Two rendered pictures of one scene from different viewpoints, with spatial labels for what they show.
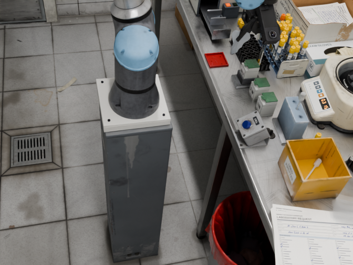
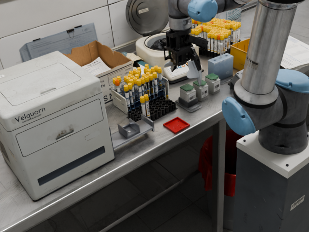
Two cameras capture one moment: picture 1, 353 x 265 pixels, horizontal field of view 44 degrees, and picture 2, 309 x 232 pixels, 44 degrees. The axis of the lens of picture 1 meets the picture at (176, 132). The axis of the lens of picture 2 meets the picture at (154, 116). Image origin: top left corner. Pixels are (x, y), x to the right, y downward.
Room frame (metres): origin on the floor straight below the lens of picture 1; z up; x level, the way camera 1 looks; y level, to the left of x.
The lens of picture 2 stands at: (1.54, 0.92, 1.67)
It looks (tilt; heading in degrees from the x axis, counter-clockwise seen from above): 34 degrees down; 255
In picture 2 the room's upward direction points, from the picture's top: 6 degrees counter-clockwise
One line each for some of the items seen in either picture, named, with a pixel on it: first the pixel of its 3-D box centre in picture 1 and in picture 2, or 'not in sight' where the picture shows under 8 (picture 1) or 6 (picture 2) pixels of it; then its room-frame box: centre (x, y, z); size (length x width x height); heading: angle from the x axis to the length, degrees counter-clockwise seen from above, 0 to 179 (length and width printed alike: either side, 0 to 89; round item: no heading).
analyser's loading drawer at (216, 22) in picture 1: (214, 16); (123, 133); (1.38, -0.08, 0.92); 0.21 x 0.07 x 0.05; 19
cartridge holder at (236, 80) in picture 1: (247, 78); (188, 101); (1.09, -0.21, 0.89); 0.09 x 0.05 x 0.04; 109
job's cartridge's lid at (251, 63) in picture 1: (251, 63); (187, 87); (1.09, -0.21, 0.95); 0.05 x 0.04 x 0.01; 109
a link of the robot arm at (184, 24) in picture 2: not in sight; (180, 21); (1.11, -0.20, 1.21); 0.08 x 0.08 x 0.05
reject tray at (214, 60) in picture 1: (216, 59); (176, 124); (1.18, -0.10, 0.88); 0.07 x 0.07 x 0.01; 19
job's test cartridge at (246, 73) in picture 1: (249, 71); (187, 95); (1.09, -0.21, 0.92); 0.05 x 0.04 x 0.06; 109
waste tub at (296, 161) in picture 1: (312, 169); (251, 56); (0.72, -0.37, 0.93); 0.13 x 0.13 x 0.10; 15
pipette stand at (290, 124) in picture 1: (291, 120); (220, 69); (0.89, -0.33, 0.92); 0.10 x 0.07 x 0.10; 13
